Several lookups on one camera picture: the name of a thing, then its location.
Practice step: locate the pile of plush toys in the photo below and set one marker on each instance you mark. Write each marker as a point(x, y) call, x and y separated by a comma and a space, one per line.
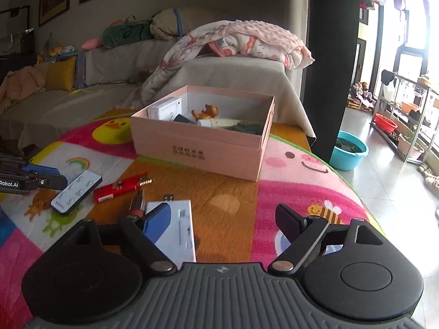
point(362, 96)

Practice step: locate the peach cloth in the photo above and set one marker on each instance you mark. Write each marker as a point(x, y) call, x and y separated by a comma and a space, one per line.
point(20, 82)

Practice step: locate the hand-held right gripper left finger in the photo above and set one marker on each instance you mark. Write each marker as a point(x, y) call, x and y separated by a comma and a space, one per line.
point(157, 222)

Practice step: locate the beige shoes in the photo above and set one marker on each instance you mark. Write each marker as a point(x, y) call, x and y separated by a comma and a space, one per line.
point(430, 178)

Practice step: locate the pink flower pot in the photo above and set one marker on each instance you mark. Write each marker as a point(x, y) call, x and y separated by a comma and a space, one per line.
point(411, 149)

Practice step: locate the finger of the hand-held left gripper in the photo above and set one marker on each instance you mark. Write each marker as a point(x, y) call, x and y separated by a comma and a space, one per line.
point(48, 182)
point(41, 169)

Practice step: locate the beige covered sofa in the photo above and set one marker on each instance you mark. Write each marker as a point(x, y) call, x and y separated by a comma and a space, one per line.
point(233, 72)

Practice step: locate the black garment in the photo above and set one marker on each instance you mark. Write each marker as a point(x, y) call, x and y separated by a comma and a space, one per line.
point(387, 76)

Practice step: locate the pink printed baby blanket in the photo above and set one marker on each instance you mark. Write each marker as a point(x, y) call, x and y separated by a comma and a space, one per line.
point(260, 37)

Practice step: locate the colourful toy pile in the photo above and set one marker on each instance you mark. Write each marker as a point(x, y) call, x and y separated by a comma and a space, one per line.
point(56, 53)

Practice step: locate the metal shelf rack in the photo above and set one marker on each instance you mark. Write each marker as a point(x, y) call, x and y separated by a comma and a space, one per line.
point(408, 79)

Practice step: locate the pink cardboard box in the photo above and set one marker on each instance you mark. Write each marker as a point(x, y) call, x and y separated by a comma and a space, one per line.
point(192, 154)

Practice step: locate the dark red lipstick tube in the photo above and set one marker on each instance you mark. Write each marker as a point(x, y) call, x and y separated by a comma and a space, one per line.
point(138, 204)

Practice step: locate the blue plastic stand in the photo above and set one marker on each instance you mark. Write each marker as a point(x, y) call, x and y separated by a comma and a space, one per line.
point(81, 68)

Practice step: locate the teal plastic basin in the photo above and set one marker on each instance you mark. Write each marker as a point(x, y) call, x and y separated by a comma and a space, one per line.
point(346, 159)

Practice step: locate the red plastic basin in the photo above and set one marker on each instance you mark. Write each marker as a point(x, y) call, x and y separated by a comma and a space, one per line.
point(386, 123)

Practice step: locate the dark green item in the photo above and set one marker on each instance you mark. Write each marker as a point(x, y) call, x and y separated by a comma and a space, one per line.
point(245, 128)

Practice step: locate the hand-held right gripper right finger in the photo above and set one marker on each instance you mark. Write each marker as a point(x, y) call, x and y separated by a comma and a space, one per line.
point(289, 221)

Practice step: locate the red packet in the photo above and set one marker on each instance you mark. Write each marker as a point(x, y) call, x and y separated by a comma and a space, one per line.
point(116, 188)

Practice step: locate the colourful cartoon play mat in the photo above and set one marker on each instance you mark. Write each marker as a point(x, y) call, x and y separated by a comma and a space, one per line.
point(233, 192)

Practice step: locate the white remote control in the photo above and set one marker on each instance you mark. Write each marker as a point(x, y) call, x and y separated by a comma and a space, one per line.
point(75, 192)

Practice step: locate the orange plastic basin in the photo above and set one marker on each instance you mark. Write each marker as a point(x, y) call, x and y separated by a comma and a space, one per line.
point(410, 107)

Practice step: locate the white carton with grey print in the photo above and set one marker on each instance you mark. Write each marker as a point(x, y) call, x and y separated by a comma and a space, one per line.
point(164, 108)

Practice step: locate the beige rolled pillow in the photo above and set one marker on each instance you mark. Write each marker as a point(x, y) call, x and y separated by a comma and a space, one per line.
point(192, 19)

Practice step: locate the green plush toy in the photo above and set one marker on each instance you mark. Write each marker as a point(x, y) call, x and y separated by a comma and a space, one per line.
point(127, 32)

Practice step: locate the yellow cushion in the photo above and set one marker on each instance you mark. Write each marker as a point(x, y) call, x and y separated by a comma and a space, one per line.
point(61, 73)

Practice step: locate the brown toy figure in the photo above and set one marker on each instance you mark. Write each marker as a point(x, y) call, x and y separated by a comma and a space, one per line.
point(209, 111)

